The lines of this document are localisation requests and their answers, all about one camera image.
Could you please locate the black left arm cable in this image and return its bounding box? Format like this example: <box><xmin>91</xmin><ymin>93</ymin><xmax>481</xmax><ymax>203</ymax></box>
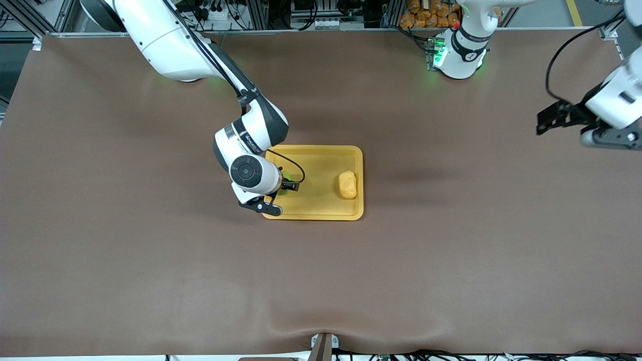
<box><xmin>545</xmin><ymin>9</ymin><xmax>627</xmax><ymax>104</ymax></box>

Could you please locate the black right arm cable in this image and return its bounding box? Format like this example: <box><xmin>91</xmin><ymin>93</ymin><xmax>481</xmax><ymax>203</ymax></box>
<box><xmin>160</xmin><ymin>0</ymin><xmax>306</xmax><ymax>194</ymax></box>

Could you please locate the yellow plastic tray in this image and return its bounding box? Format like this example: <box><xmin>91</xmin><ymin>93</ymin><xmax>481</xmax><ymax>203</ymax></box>
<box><xmin>261</xmin><ymin>145</ymin><xmax>364</xmax><ymax>221</ymax></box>

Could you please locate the metal clamp bracket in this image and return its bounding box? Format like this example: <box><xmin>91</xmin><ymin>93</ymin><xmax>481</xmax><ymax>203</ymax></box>
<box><xmin>310</xmin><ymin>333</ymin><xmax>340</xmax><ymax>361</ymax></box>

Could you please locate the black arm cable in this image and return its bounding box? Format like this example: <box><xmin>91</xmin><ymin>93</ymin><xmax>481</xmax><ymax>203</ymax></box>
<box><xmin>545</xmin><ymin>9</ymin><xmax>627</xmax><ymax>104</ymax></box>
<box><xmin>160</xmin><ymin>0</ymin><xmax>306</xmax><ymax>194</ymax></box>

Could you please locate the orange packaged goods pile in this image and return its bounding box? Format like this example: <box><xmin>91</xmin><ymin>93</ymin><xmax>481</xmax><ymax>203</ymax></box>
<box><xmin>400</xmin><ymin>0</ymin><xmax>462</xmax><ymax>29</ymax></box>

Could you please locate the white power strip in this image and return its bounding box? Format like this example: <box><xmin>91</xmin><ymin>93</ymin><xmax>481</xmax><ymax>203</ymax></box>
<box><xmin>198</xmin><ymin>5</ymin><xmax>236</xmax><ymax>22</ymax></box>

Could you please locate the aluminium frame profile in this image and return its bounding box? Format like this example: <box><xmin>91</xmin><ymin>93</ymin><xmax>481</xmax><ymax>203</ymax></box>
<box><xmin>598</xmin><ymin>20</ymin><xmax>622</xmax><ymax>42</ymax></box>

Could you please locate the yellow potato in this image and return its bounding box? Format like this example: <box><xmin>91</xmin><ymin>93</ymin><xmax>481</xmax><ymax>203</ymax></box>
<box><xmin>338</xmin><ymin>171</ymin><xmax>358</xmax><ymax>200</ymax></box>

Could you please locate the brown table mat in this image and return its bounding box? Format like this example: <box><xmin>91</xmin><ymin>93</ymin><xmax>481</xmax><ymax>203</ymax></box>
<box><xmin>0</xmin><ymin>31</ymin><xmax>642</xmax><ymax>357</ymax></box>

